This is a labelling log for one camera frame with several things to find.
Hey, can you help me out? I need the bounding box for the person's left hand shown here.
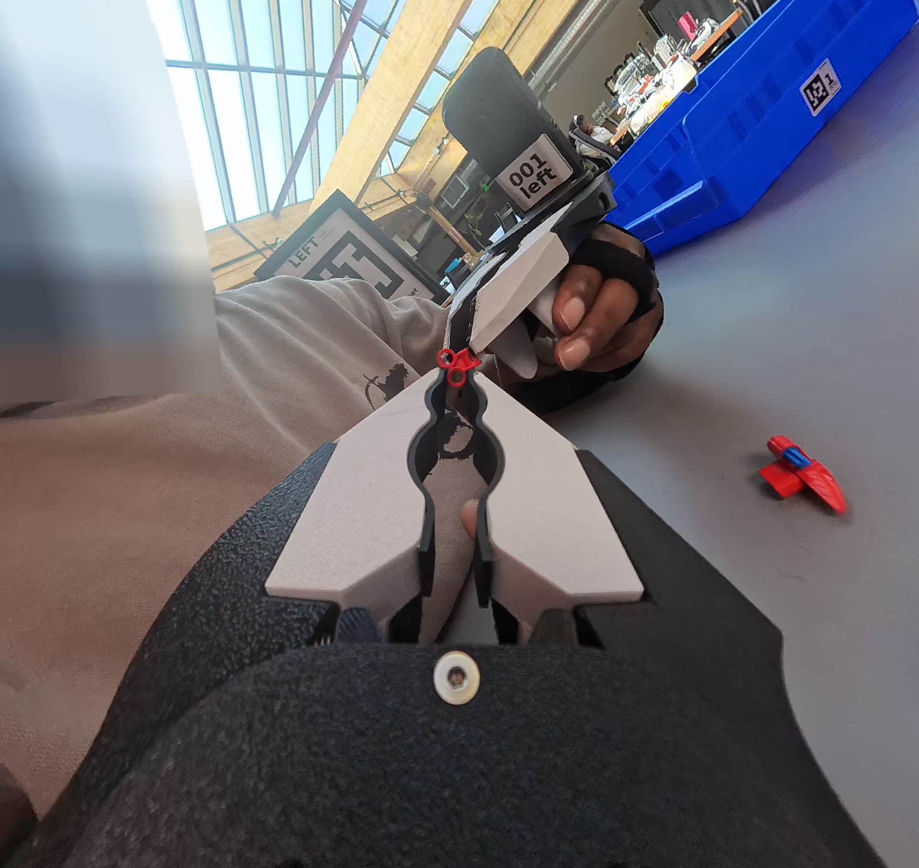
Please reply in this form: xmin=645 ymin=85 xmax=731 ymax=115
xmin=535 ymin=265 xmax=665 ymax=395

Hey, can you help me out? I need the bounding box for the red toy brick piece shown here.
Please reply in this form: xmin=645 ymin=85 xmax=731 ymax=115
xmin=759 ymin=435 xmax=848 ymax=515

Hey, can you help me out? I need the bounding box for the tagged blue storage bin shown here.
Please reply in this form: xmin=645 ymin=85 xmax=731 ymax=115
xmin=606 ymin=0 xmax=919 ymax=257

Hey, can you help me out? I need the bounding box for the cluttered wooden workbench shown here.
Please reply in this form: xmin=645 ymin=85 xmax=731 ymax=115
xmin=603 ymin=10 xmax=744 ymax=147

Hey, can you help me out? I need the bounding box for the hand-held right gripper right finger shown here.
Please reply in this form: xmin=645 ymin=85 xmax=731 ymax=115
xmin=470 ymin=371 xmax=647 ymax=644

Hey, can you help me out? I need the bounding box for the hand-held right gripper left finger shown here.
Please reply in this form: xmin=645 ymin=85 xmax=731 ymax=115
xmin=264 ymin=369 xmax=440 ymax=644

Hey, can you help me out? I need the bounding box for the black framed marker board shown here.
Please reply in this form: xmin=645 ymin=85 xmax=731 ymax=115
xmin=255 ymin=189 xmax=449 ymax=305

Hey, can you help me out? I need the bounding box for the person's beige sweatshirt torso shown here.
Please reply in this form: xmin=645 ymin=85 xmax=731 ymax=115
xmin=0 ymin=351 xmax=496 ymax=826

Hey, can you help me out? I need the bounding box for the person's left forearm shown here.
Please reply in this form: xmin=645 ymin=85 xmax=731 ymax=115
xmin=214 ymin=276 xmax=460 ymax=410

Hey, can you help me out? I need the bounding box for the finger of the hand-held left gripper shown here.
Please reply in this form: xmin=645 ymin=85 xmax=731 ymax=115
xmin=469 ymin=233 xmax=573 ymax=350
xmin=447 ymin=254 xmax=505 ymax=352

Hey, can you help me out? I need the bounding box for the small red toy connector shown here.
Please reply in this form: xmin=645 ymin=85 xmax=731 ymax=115
xmin=437 ymin=347 xmax=483 ymax=387

